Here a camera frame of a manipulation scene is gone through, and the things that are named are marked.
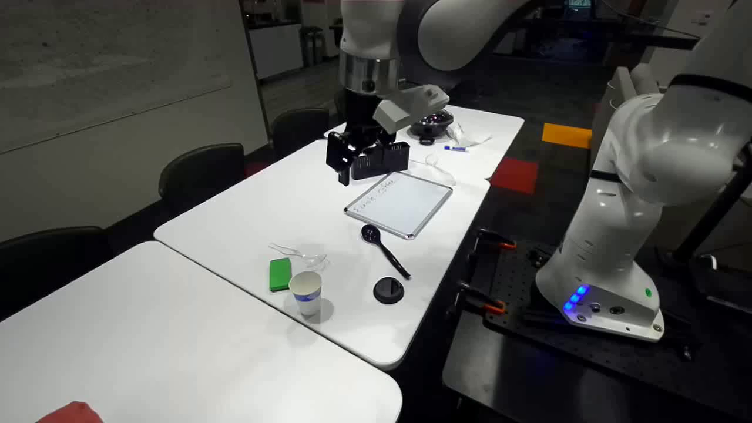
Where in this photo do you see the clear plastic wrap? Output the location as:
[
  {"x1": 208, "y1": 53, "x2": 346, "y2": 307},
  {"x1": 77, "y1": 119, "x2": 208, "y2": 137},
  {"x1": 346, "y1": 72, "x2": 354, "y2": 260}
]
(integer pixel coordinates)
[{"x1": 453, "y1": 116, "x2": 497, "y2": 147}]

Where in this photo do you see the black stand pole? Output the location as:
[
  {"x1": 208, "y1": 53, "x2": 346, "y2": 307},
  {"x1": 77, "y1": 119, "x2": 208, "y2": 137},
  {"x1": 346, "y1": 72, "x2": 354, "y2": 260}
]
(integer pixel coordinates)
[{"x1": 672, "y1": 154, "x2": 752, "y2": 268}]

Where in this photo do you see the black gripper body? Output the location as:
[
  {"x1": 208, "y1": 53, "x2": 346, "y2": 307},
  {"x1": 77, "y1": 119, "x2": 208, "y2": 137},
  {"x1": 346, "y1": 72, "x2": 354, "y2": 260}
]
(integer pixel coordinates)
[{"x1": 341, "y1": 87, "x2": 399, "y2": 154}]

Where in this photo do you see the silver metal tray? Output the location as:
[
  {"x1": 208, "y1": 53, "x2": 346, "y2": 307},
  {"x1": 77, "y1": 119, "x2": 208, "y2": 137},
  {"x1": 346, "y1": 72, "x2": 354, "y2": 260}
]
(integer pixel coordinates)
[{"x1": 341, "y1": 170, "x2": 455, "y2": 241}]

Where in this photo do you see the yellow box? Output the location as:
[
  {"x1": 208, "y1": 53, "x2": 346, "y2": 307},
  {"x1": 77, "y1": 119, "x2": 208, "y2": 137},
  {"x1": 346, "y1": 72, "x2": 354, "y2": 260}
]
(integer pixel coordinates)
[{"x1": 540, "y1": 119, "x2": 594, "y2": 152}]

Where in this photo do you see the black bowl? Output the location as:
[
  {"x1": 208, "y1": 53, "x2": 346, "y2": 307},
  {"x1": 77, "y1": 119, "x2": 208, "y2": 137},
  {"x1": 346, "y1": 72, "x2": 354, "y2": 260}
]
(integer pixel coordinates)
[{"x1": 407, "y1": 110, "x2": 455, "y2": 147}]

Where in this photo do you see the clear plastic bag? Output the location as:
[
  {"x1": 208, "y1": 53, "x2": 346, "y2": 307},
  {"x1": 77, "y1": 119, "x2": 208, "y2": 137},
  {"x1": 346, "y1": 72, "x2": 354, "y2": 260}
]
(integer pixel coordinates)
[{"x1": 268, "y1": 239, "x2": 331, "y2": 278}]

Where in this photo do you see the white background cabinet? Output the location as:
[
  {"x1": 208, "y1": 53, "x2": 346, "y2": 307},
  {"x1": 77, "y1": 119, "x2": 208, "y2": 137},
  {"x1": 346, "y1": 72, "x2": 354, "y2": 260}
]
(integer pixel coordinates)
[{"x1": 244, "y1": 20, "x2": 308, "y2": 79}]

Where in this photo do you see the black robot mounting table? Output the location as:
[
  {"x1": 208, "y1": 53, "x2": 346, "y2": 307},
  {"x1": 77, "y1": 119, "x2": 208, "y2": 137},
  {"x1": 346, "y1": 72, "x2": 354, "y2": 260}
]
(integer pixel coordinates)
[{"x1": 442, "y1": 225, "x2": 752, "y2": 423}]

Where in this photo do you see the red cloth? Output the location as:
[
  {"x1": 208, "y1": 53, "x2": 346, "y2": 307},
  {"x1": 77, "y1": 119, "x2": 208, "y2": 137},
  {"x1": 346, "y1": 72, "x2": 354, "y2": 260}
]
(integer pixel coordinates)
[{"x1": 34, "y1": 400, "x2": 105, "y2": 423}]

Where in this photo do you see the red box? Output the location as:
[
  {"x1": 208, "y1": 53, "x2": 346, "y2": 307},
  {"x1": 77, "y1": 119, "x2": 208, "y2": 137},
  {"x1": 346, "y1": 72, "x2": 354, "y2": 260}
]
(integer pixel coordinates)
[{"x1": 490, "y1": 154, "x2": 542, "y2": 197}]

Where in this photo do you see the orange handled clamp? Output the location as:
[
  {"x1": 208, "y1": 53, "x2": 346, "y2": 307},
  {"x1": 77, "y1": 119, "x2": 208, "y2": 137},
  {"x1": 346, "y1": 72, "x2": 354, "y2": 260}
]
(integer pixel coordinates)
[
  {"x1": 477, "y1": 225, "x2": 521, "y2": 257},
  {"x1": 455, "y1": 280, "x2": 510, "y2": 319}
]

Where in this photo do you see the black plastic spoon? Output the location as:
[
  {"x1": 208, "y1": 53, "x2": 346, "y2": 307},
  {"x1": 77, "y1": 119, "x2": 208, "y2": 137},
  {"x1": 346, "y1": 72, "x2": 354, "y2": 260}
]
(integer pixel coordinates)
[{"x1": 359, "y1": 224, "x2": 413, "y2": 281}]

